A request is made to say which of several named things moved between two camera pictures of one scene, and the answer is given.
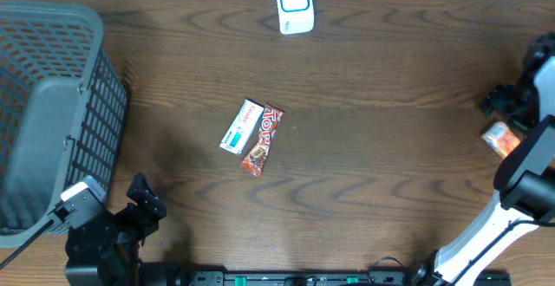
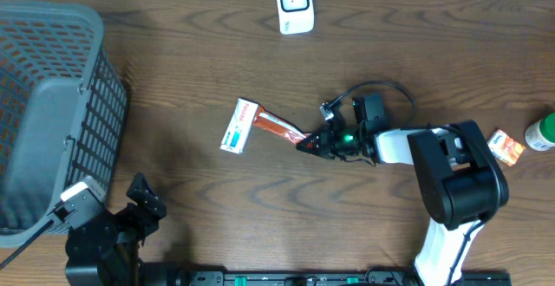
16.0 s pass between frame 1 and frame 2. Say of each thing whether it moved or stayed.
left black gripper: stayed
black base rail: stayed
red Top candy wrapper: moved
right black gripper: moved
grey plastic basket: stayed
